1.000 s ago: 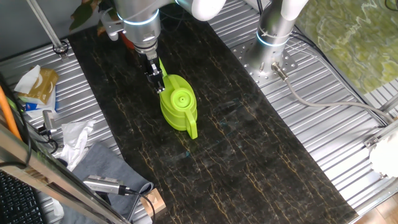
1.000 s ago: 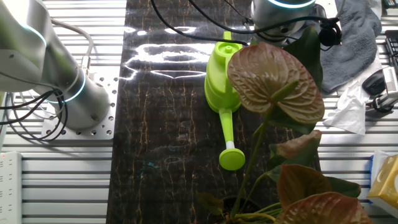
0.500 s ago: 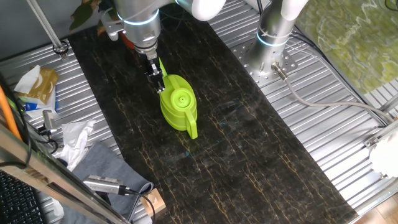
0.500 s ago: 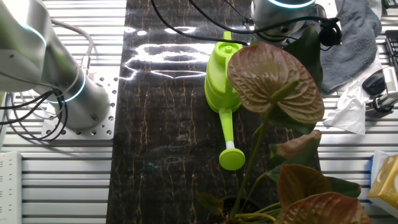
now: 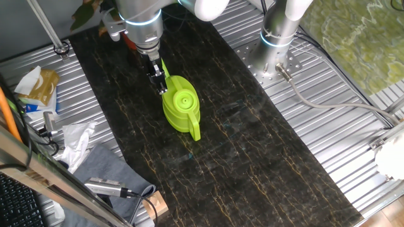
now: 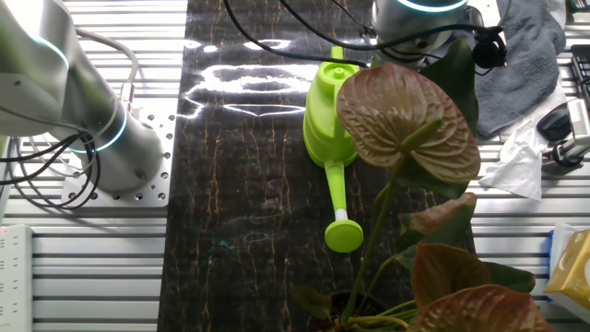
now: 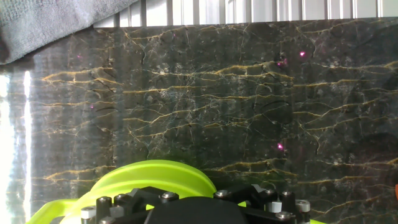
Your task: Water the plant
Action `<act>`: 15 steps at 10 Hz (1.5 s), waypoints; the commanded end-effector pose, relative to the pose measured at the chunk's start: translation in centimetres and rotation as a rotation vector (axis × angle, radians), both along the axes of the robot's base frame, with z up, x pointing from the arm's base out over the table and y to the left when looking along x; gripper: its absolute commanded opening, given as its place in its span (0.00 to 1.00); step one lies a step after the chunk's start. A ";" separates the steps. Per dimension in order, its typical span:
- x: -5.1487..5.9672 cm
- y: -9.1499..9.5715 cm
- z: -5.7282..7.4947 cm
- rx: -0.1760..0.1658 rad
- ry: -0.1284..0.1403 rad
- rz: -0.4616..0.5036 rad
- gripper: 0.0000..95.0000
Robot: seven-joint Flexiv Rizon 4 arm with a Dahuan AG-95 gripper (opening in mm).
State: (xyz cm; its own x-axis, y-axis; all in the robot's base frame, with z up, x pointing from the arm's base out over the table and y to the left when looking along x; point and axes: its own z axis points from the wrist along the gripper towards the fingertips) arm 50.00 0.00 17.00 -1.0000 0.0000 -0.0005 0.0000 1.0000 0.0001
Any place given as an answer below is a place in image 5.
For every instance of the red plant pot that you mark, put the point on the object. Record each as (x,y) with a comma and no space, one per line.
(130,42)

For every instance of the silver finned camera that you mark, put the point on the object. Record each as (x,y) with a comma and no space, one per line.
(104,186)

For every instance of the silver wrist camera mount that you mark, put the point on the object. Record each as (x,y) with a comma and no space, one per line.
(113,28)

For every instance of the dark marbled table mat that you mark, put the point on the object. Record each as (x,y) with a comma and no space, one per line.
(236,157)

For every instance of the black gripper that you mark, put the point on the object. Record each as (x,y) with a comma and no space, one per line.
(155,71)

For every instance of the crumpled white tissue paper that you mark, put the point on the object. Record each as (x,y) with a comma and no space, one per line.
(75,142)

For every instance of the aluminium frame bar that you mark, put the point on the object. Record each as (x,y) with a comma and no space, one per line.
(47,176)

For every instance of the green plastic watering can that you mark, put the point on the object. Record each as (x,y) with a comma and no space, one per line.
(181,107)

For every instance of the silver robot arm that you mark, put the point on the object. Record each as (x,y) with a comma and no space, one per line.
(143,28)

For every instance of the yellow tissue box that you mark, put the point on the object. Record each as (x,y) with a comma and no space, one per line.
(44,86)

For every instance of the small silver camera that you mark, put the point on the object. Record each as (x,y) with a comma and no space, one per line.
(49,121)

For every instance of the blue and white box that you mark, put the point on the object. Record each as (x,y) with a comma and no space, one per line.
(34,108)

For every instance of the silver support pole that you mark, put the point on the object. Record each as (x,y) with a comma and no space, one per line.
(47,26)

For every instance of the grey towel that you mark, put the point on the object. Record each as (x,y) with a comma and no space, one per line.
(104,167)

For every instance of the black keyboard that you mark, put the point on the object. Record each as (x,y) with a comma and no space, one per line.
(15,205)

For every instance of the wooden block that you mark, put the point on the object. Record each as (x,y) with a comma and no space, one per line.
(158,203)

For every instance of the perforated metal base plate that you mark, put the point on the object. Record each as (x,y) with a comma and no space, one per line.
(249,61)

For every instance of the anthurium plant with broad leaves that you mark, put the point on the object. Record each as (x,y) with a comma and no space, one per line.
(82,14)

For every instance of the green marbled sheet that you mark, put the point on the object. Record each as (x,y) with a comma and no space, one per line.
(356,38)

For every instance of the orange tube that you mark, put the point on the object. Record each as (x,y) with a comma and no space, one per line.
(8,115)

